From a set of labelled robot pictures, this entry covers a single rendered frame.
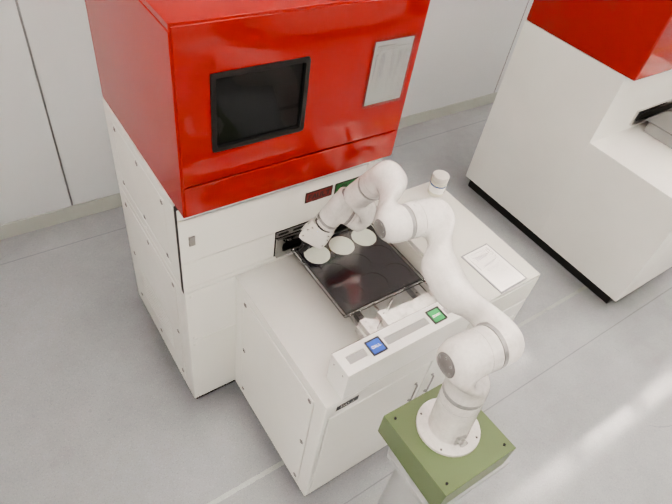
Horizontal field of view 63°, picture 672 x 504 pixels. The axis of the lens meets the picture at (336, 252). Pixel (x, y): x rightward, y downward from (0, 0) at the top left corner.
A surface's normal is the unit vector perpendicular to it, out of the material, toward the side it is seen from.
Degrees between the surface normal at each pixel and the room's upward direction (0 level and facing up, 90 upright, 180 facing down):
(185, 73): 90
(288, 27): 90
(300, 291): 0
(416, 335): 0
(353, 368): 0
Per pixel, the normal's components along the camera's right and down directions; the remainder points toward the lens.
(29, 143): 0.55, 0.65
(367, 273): 0.14, -0.69
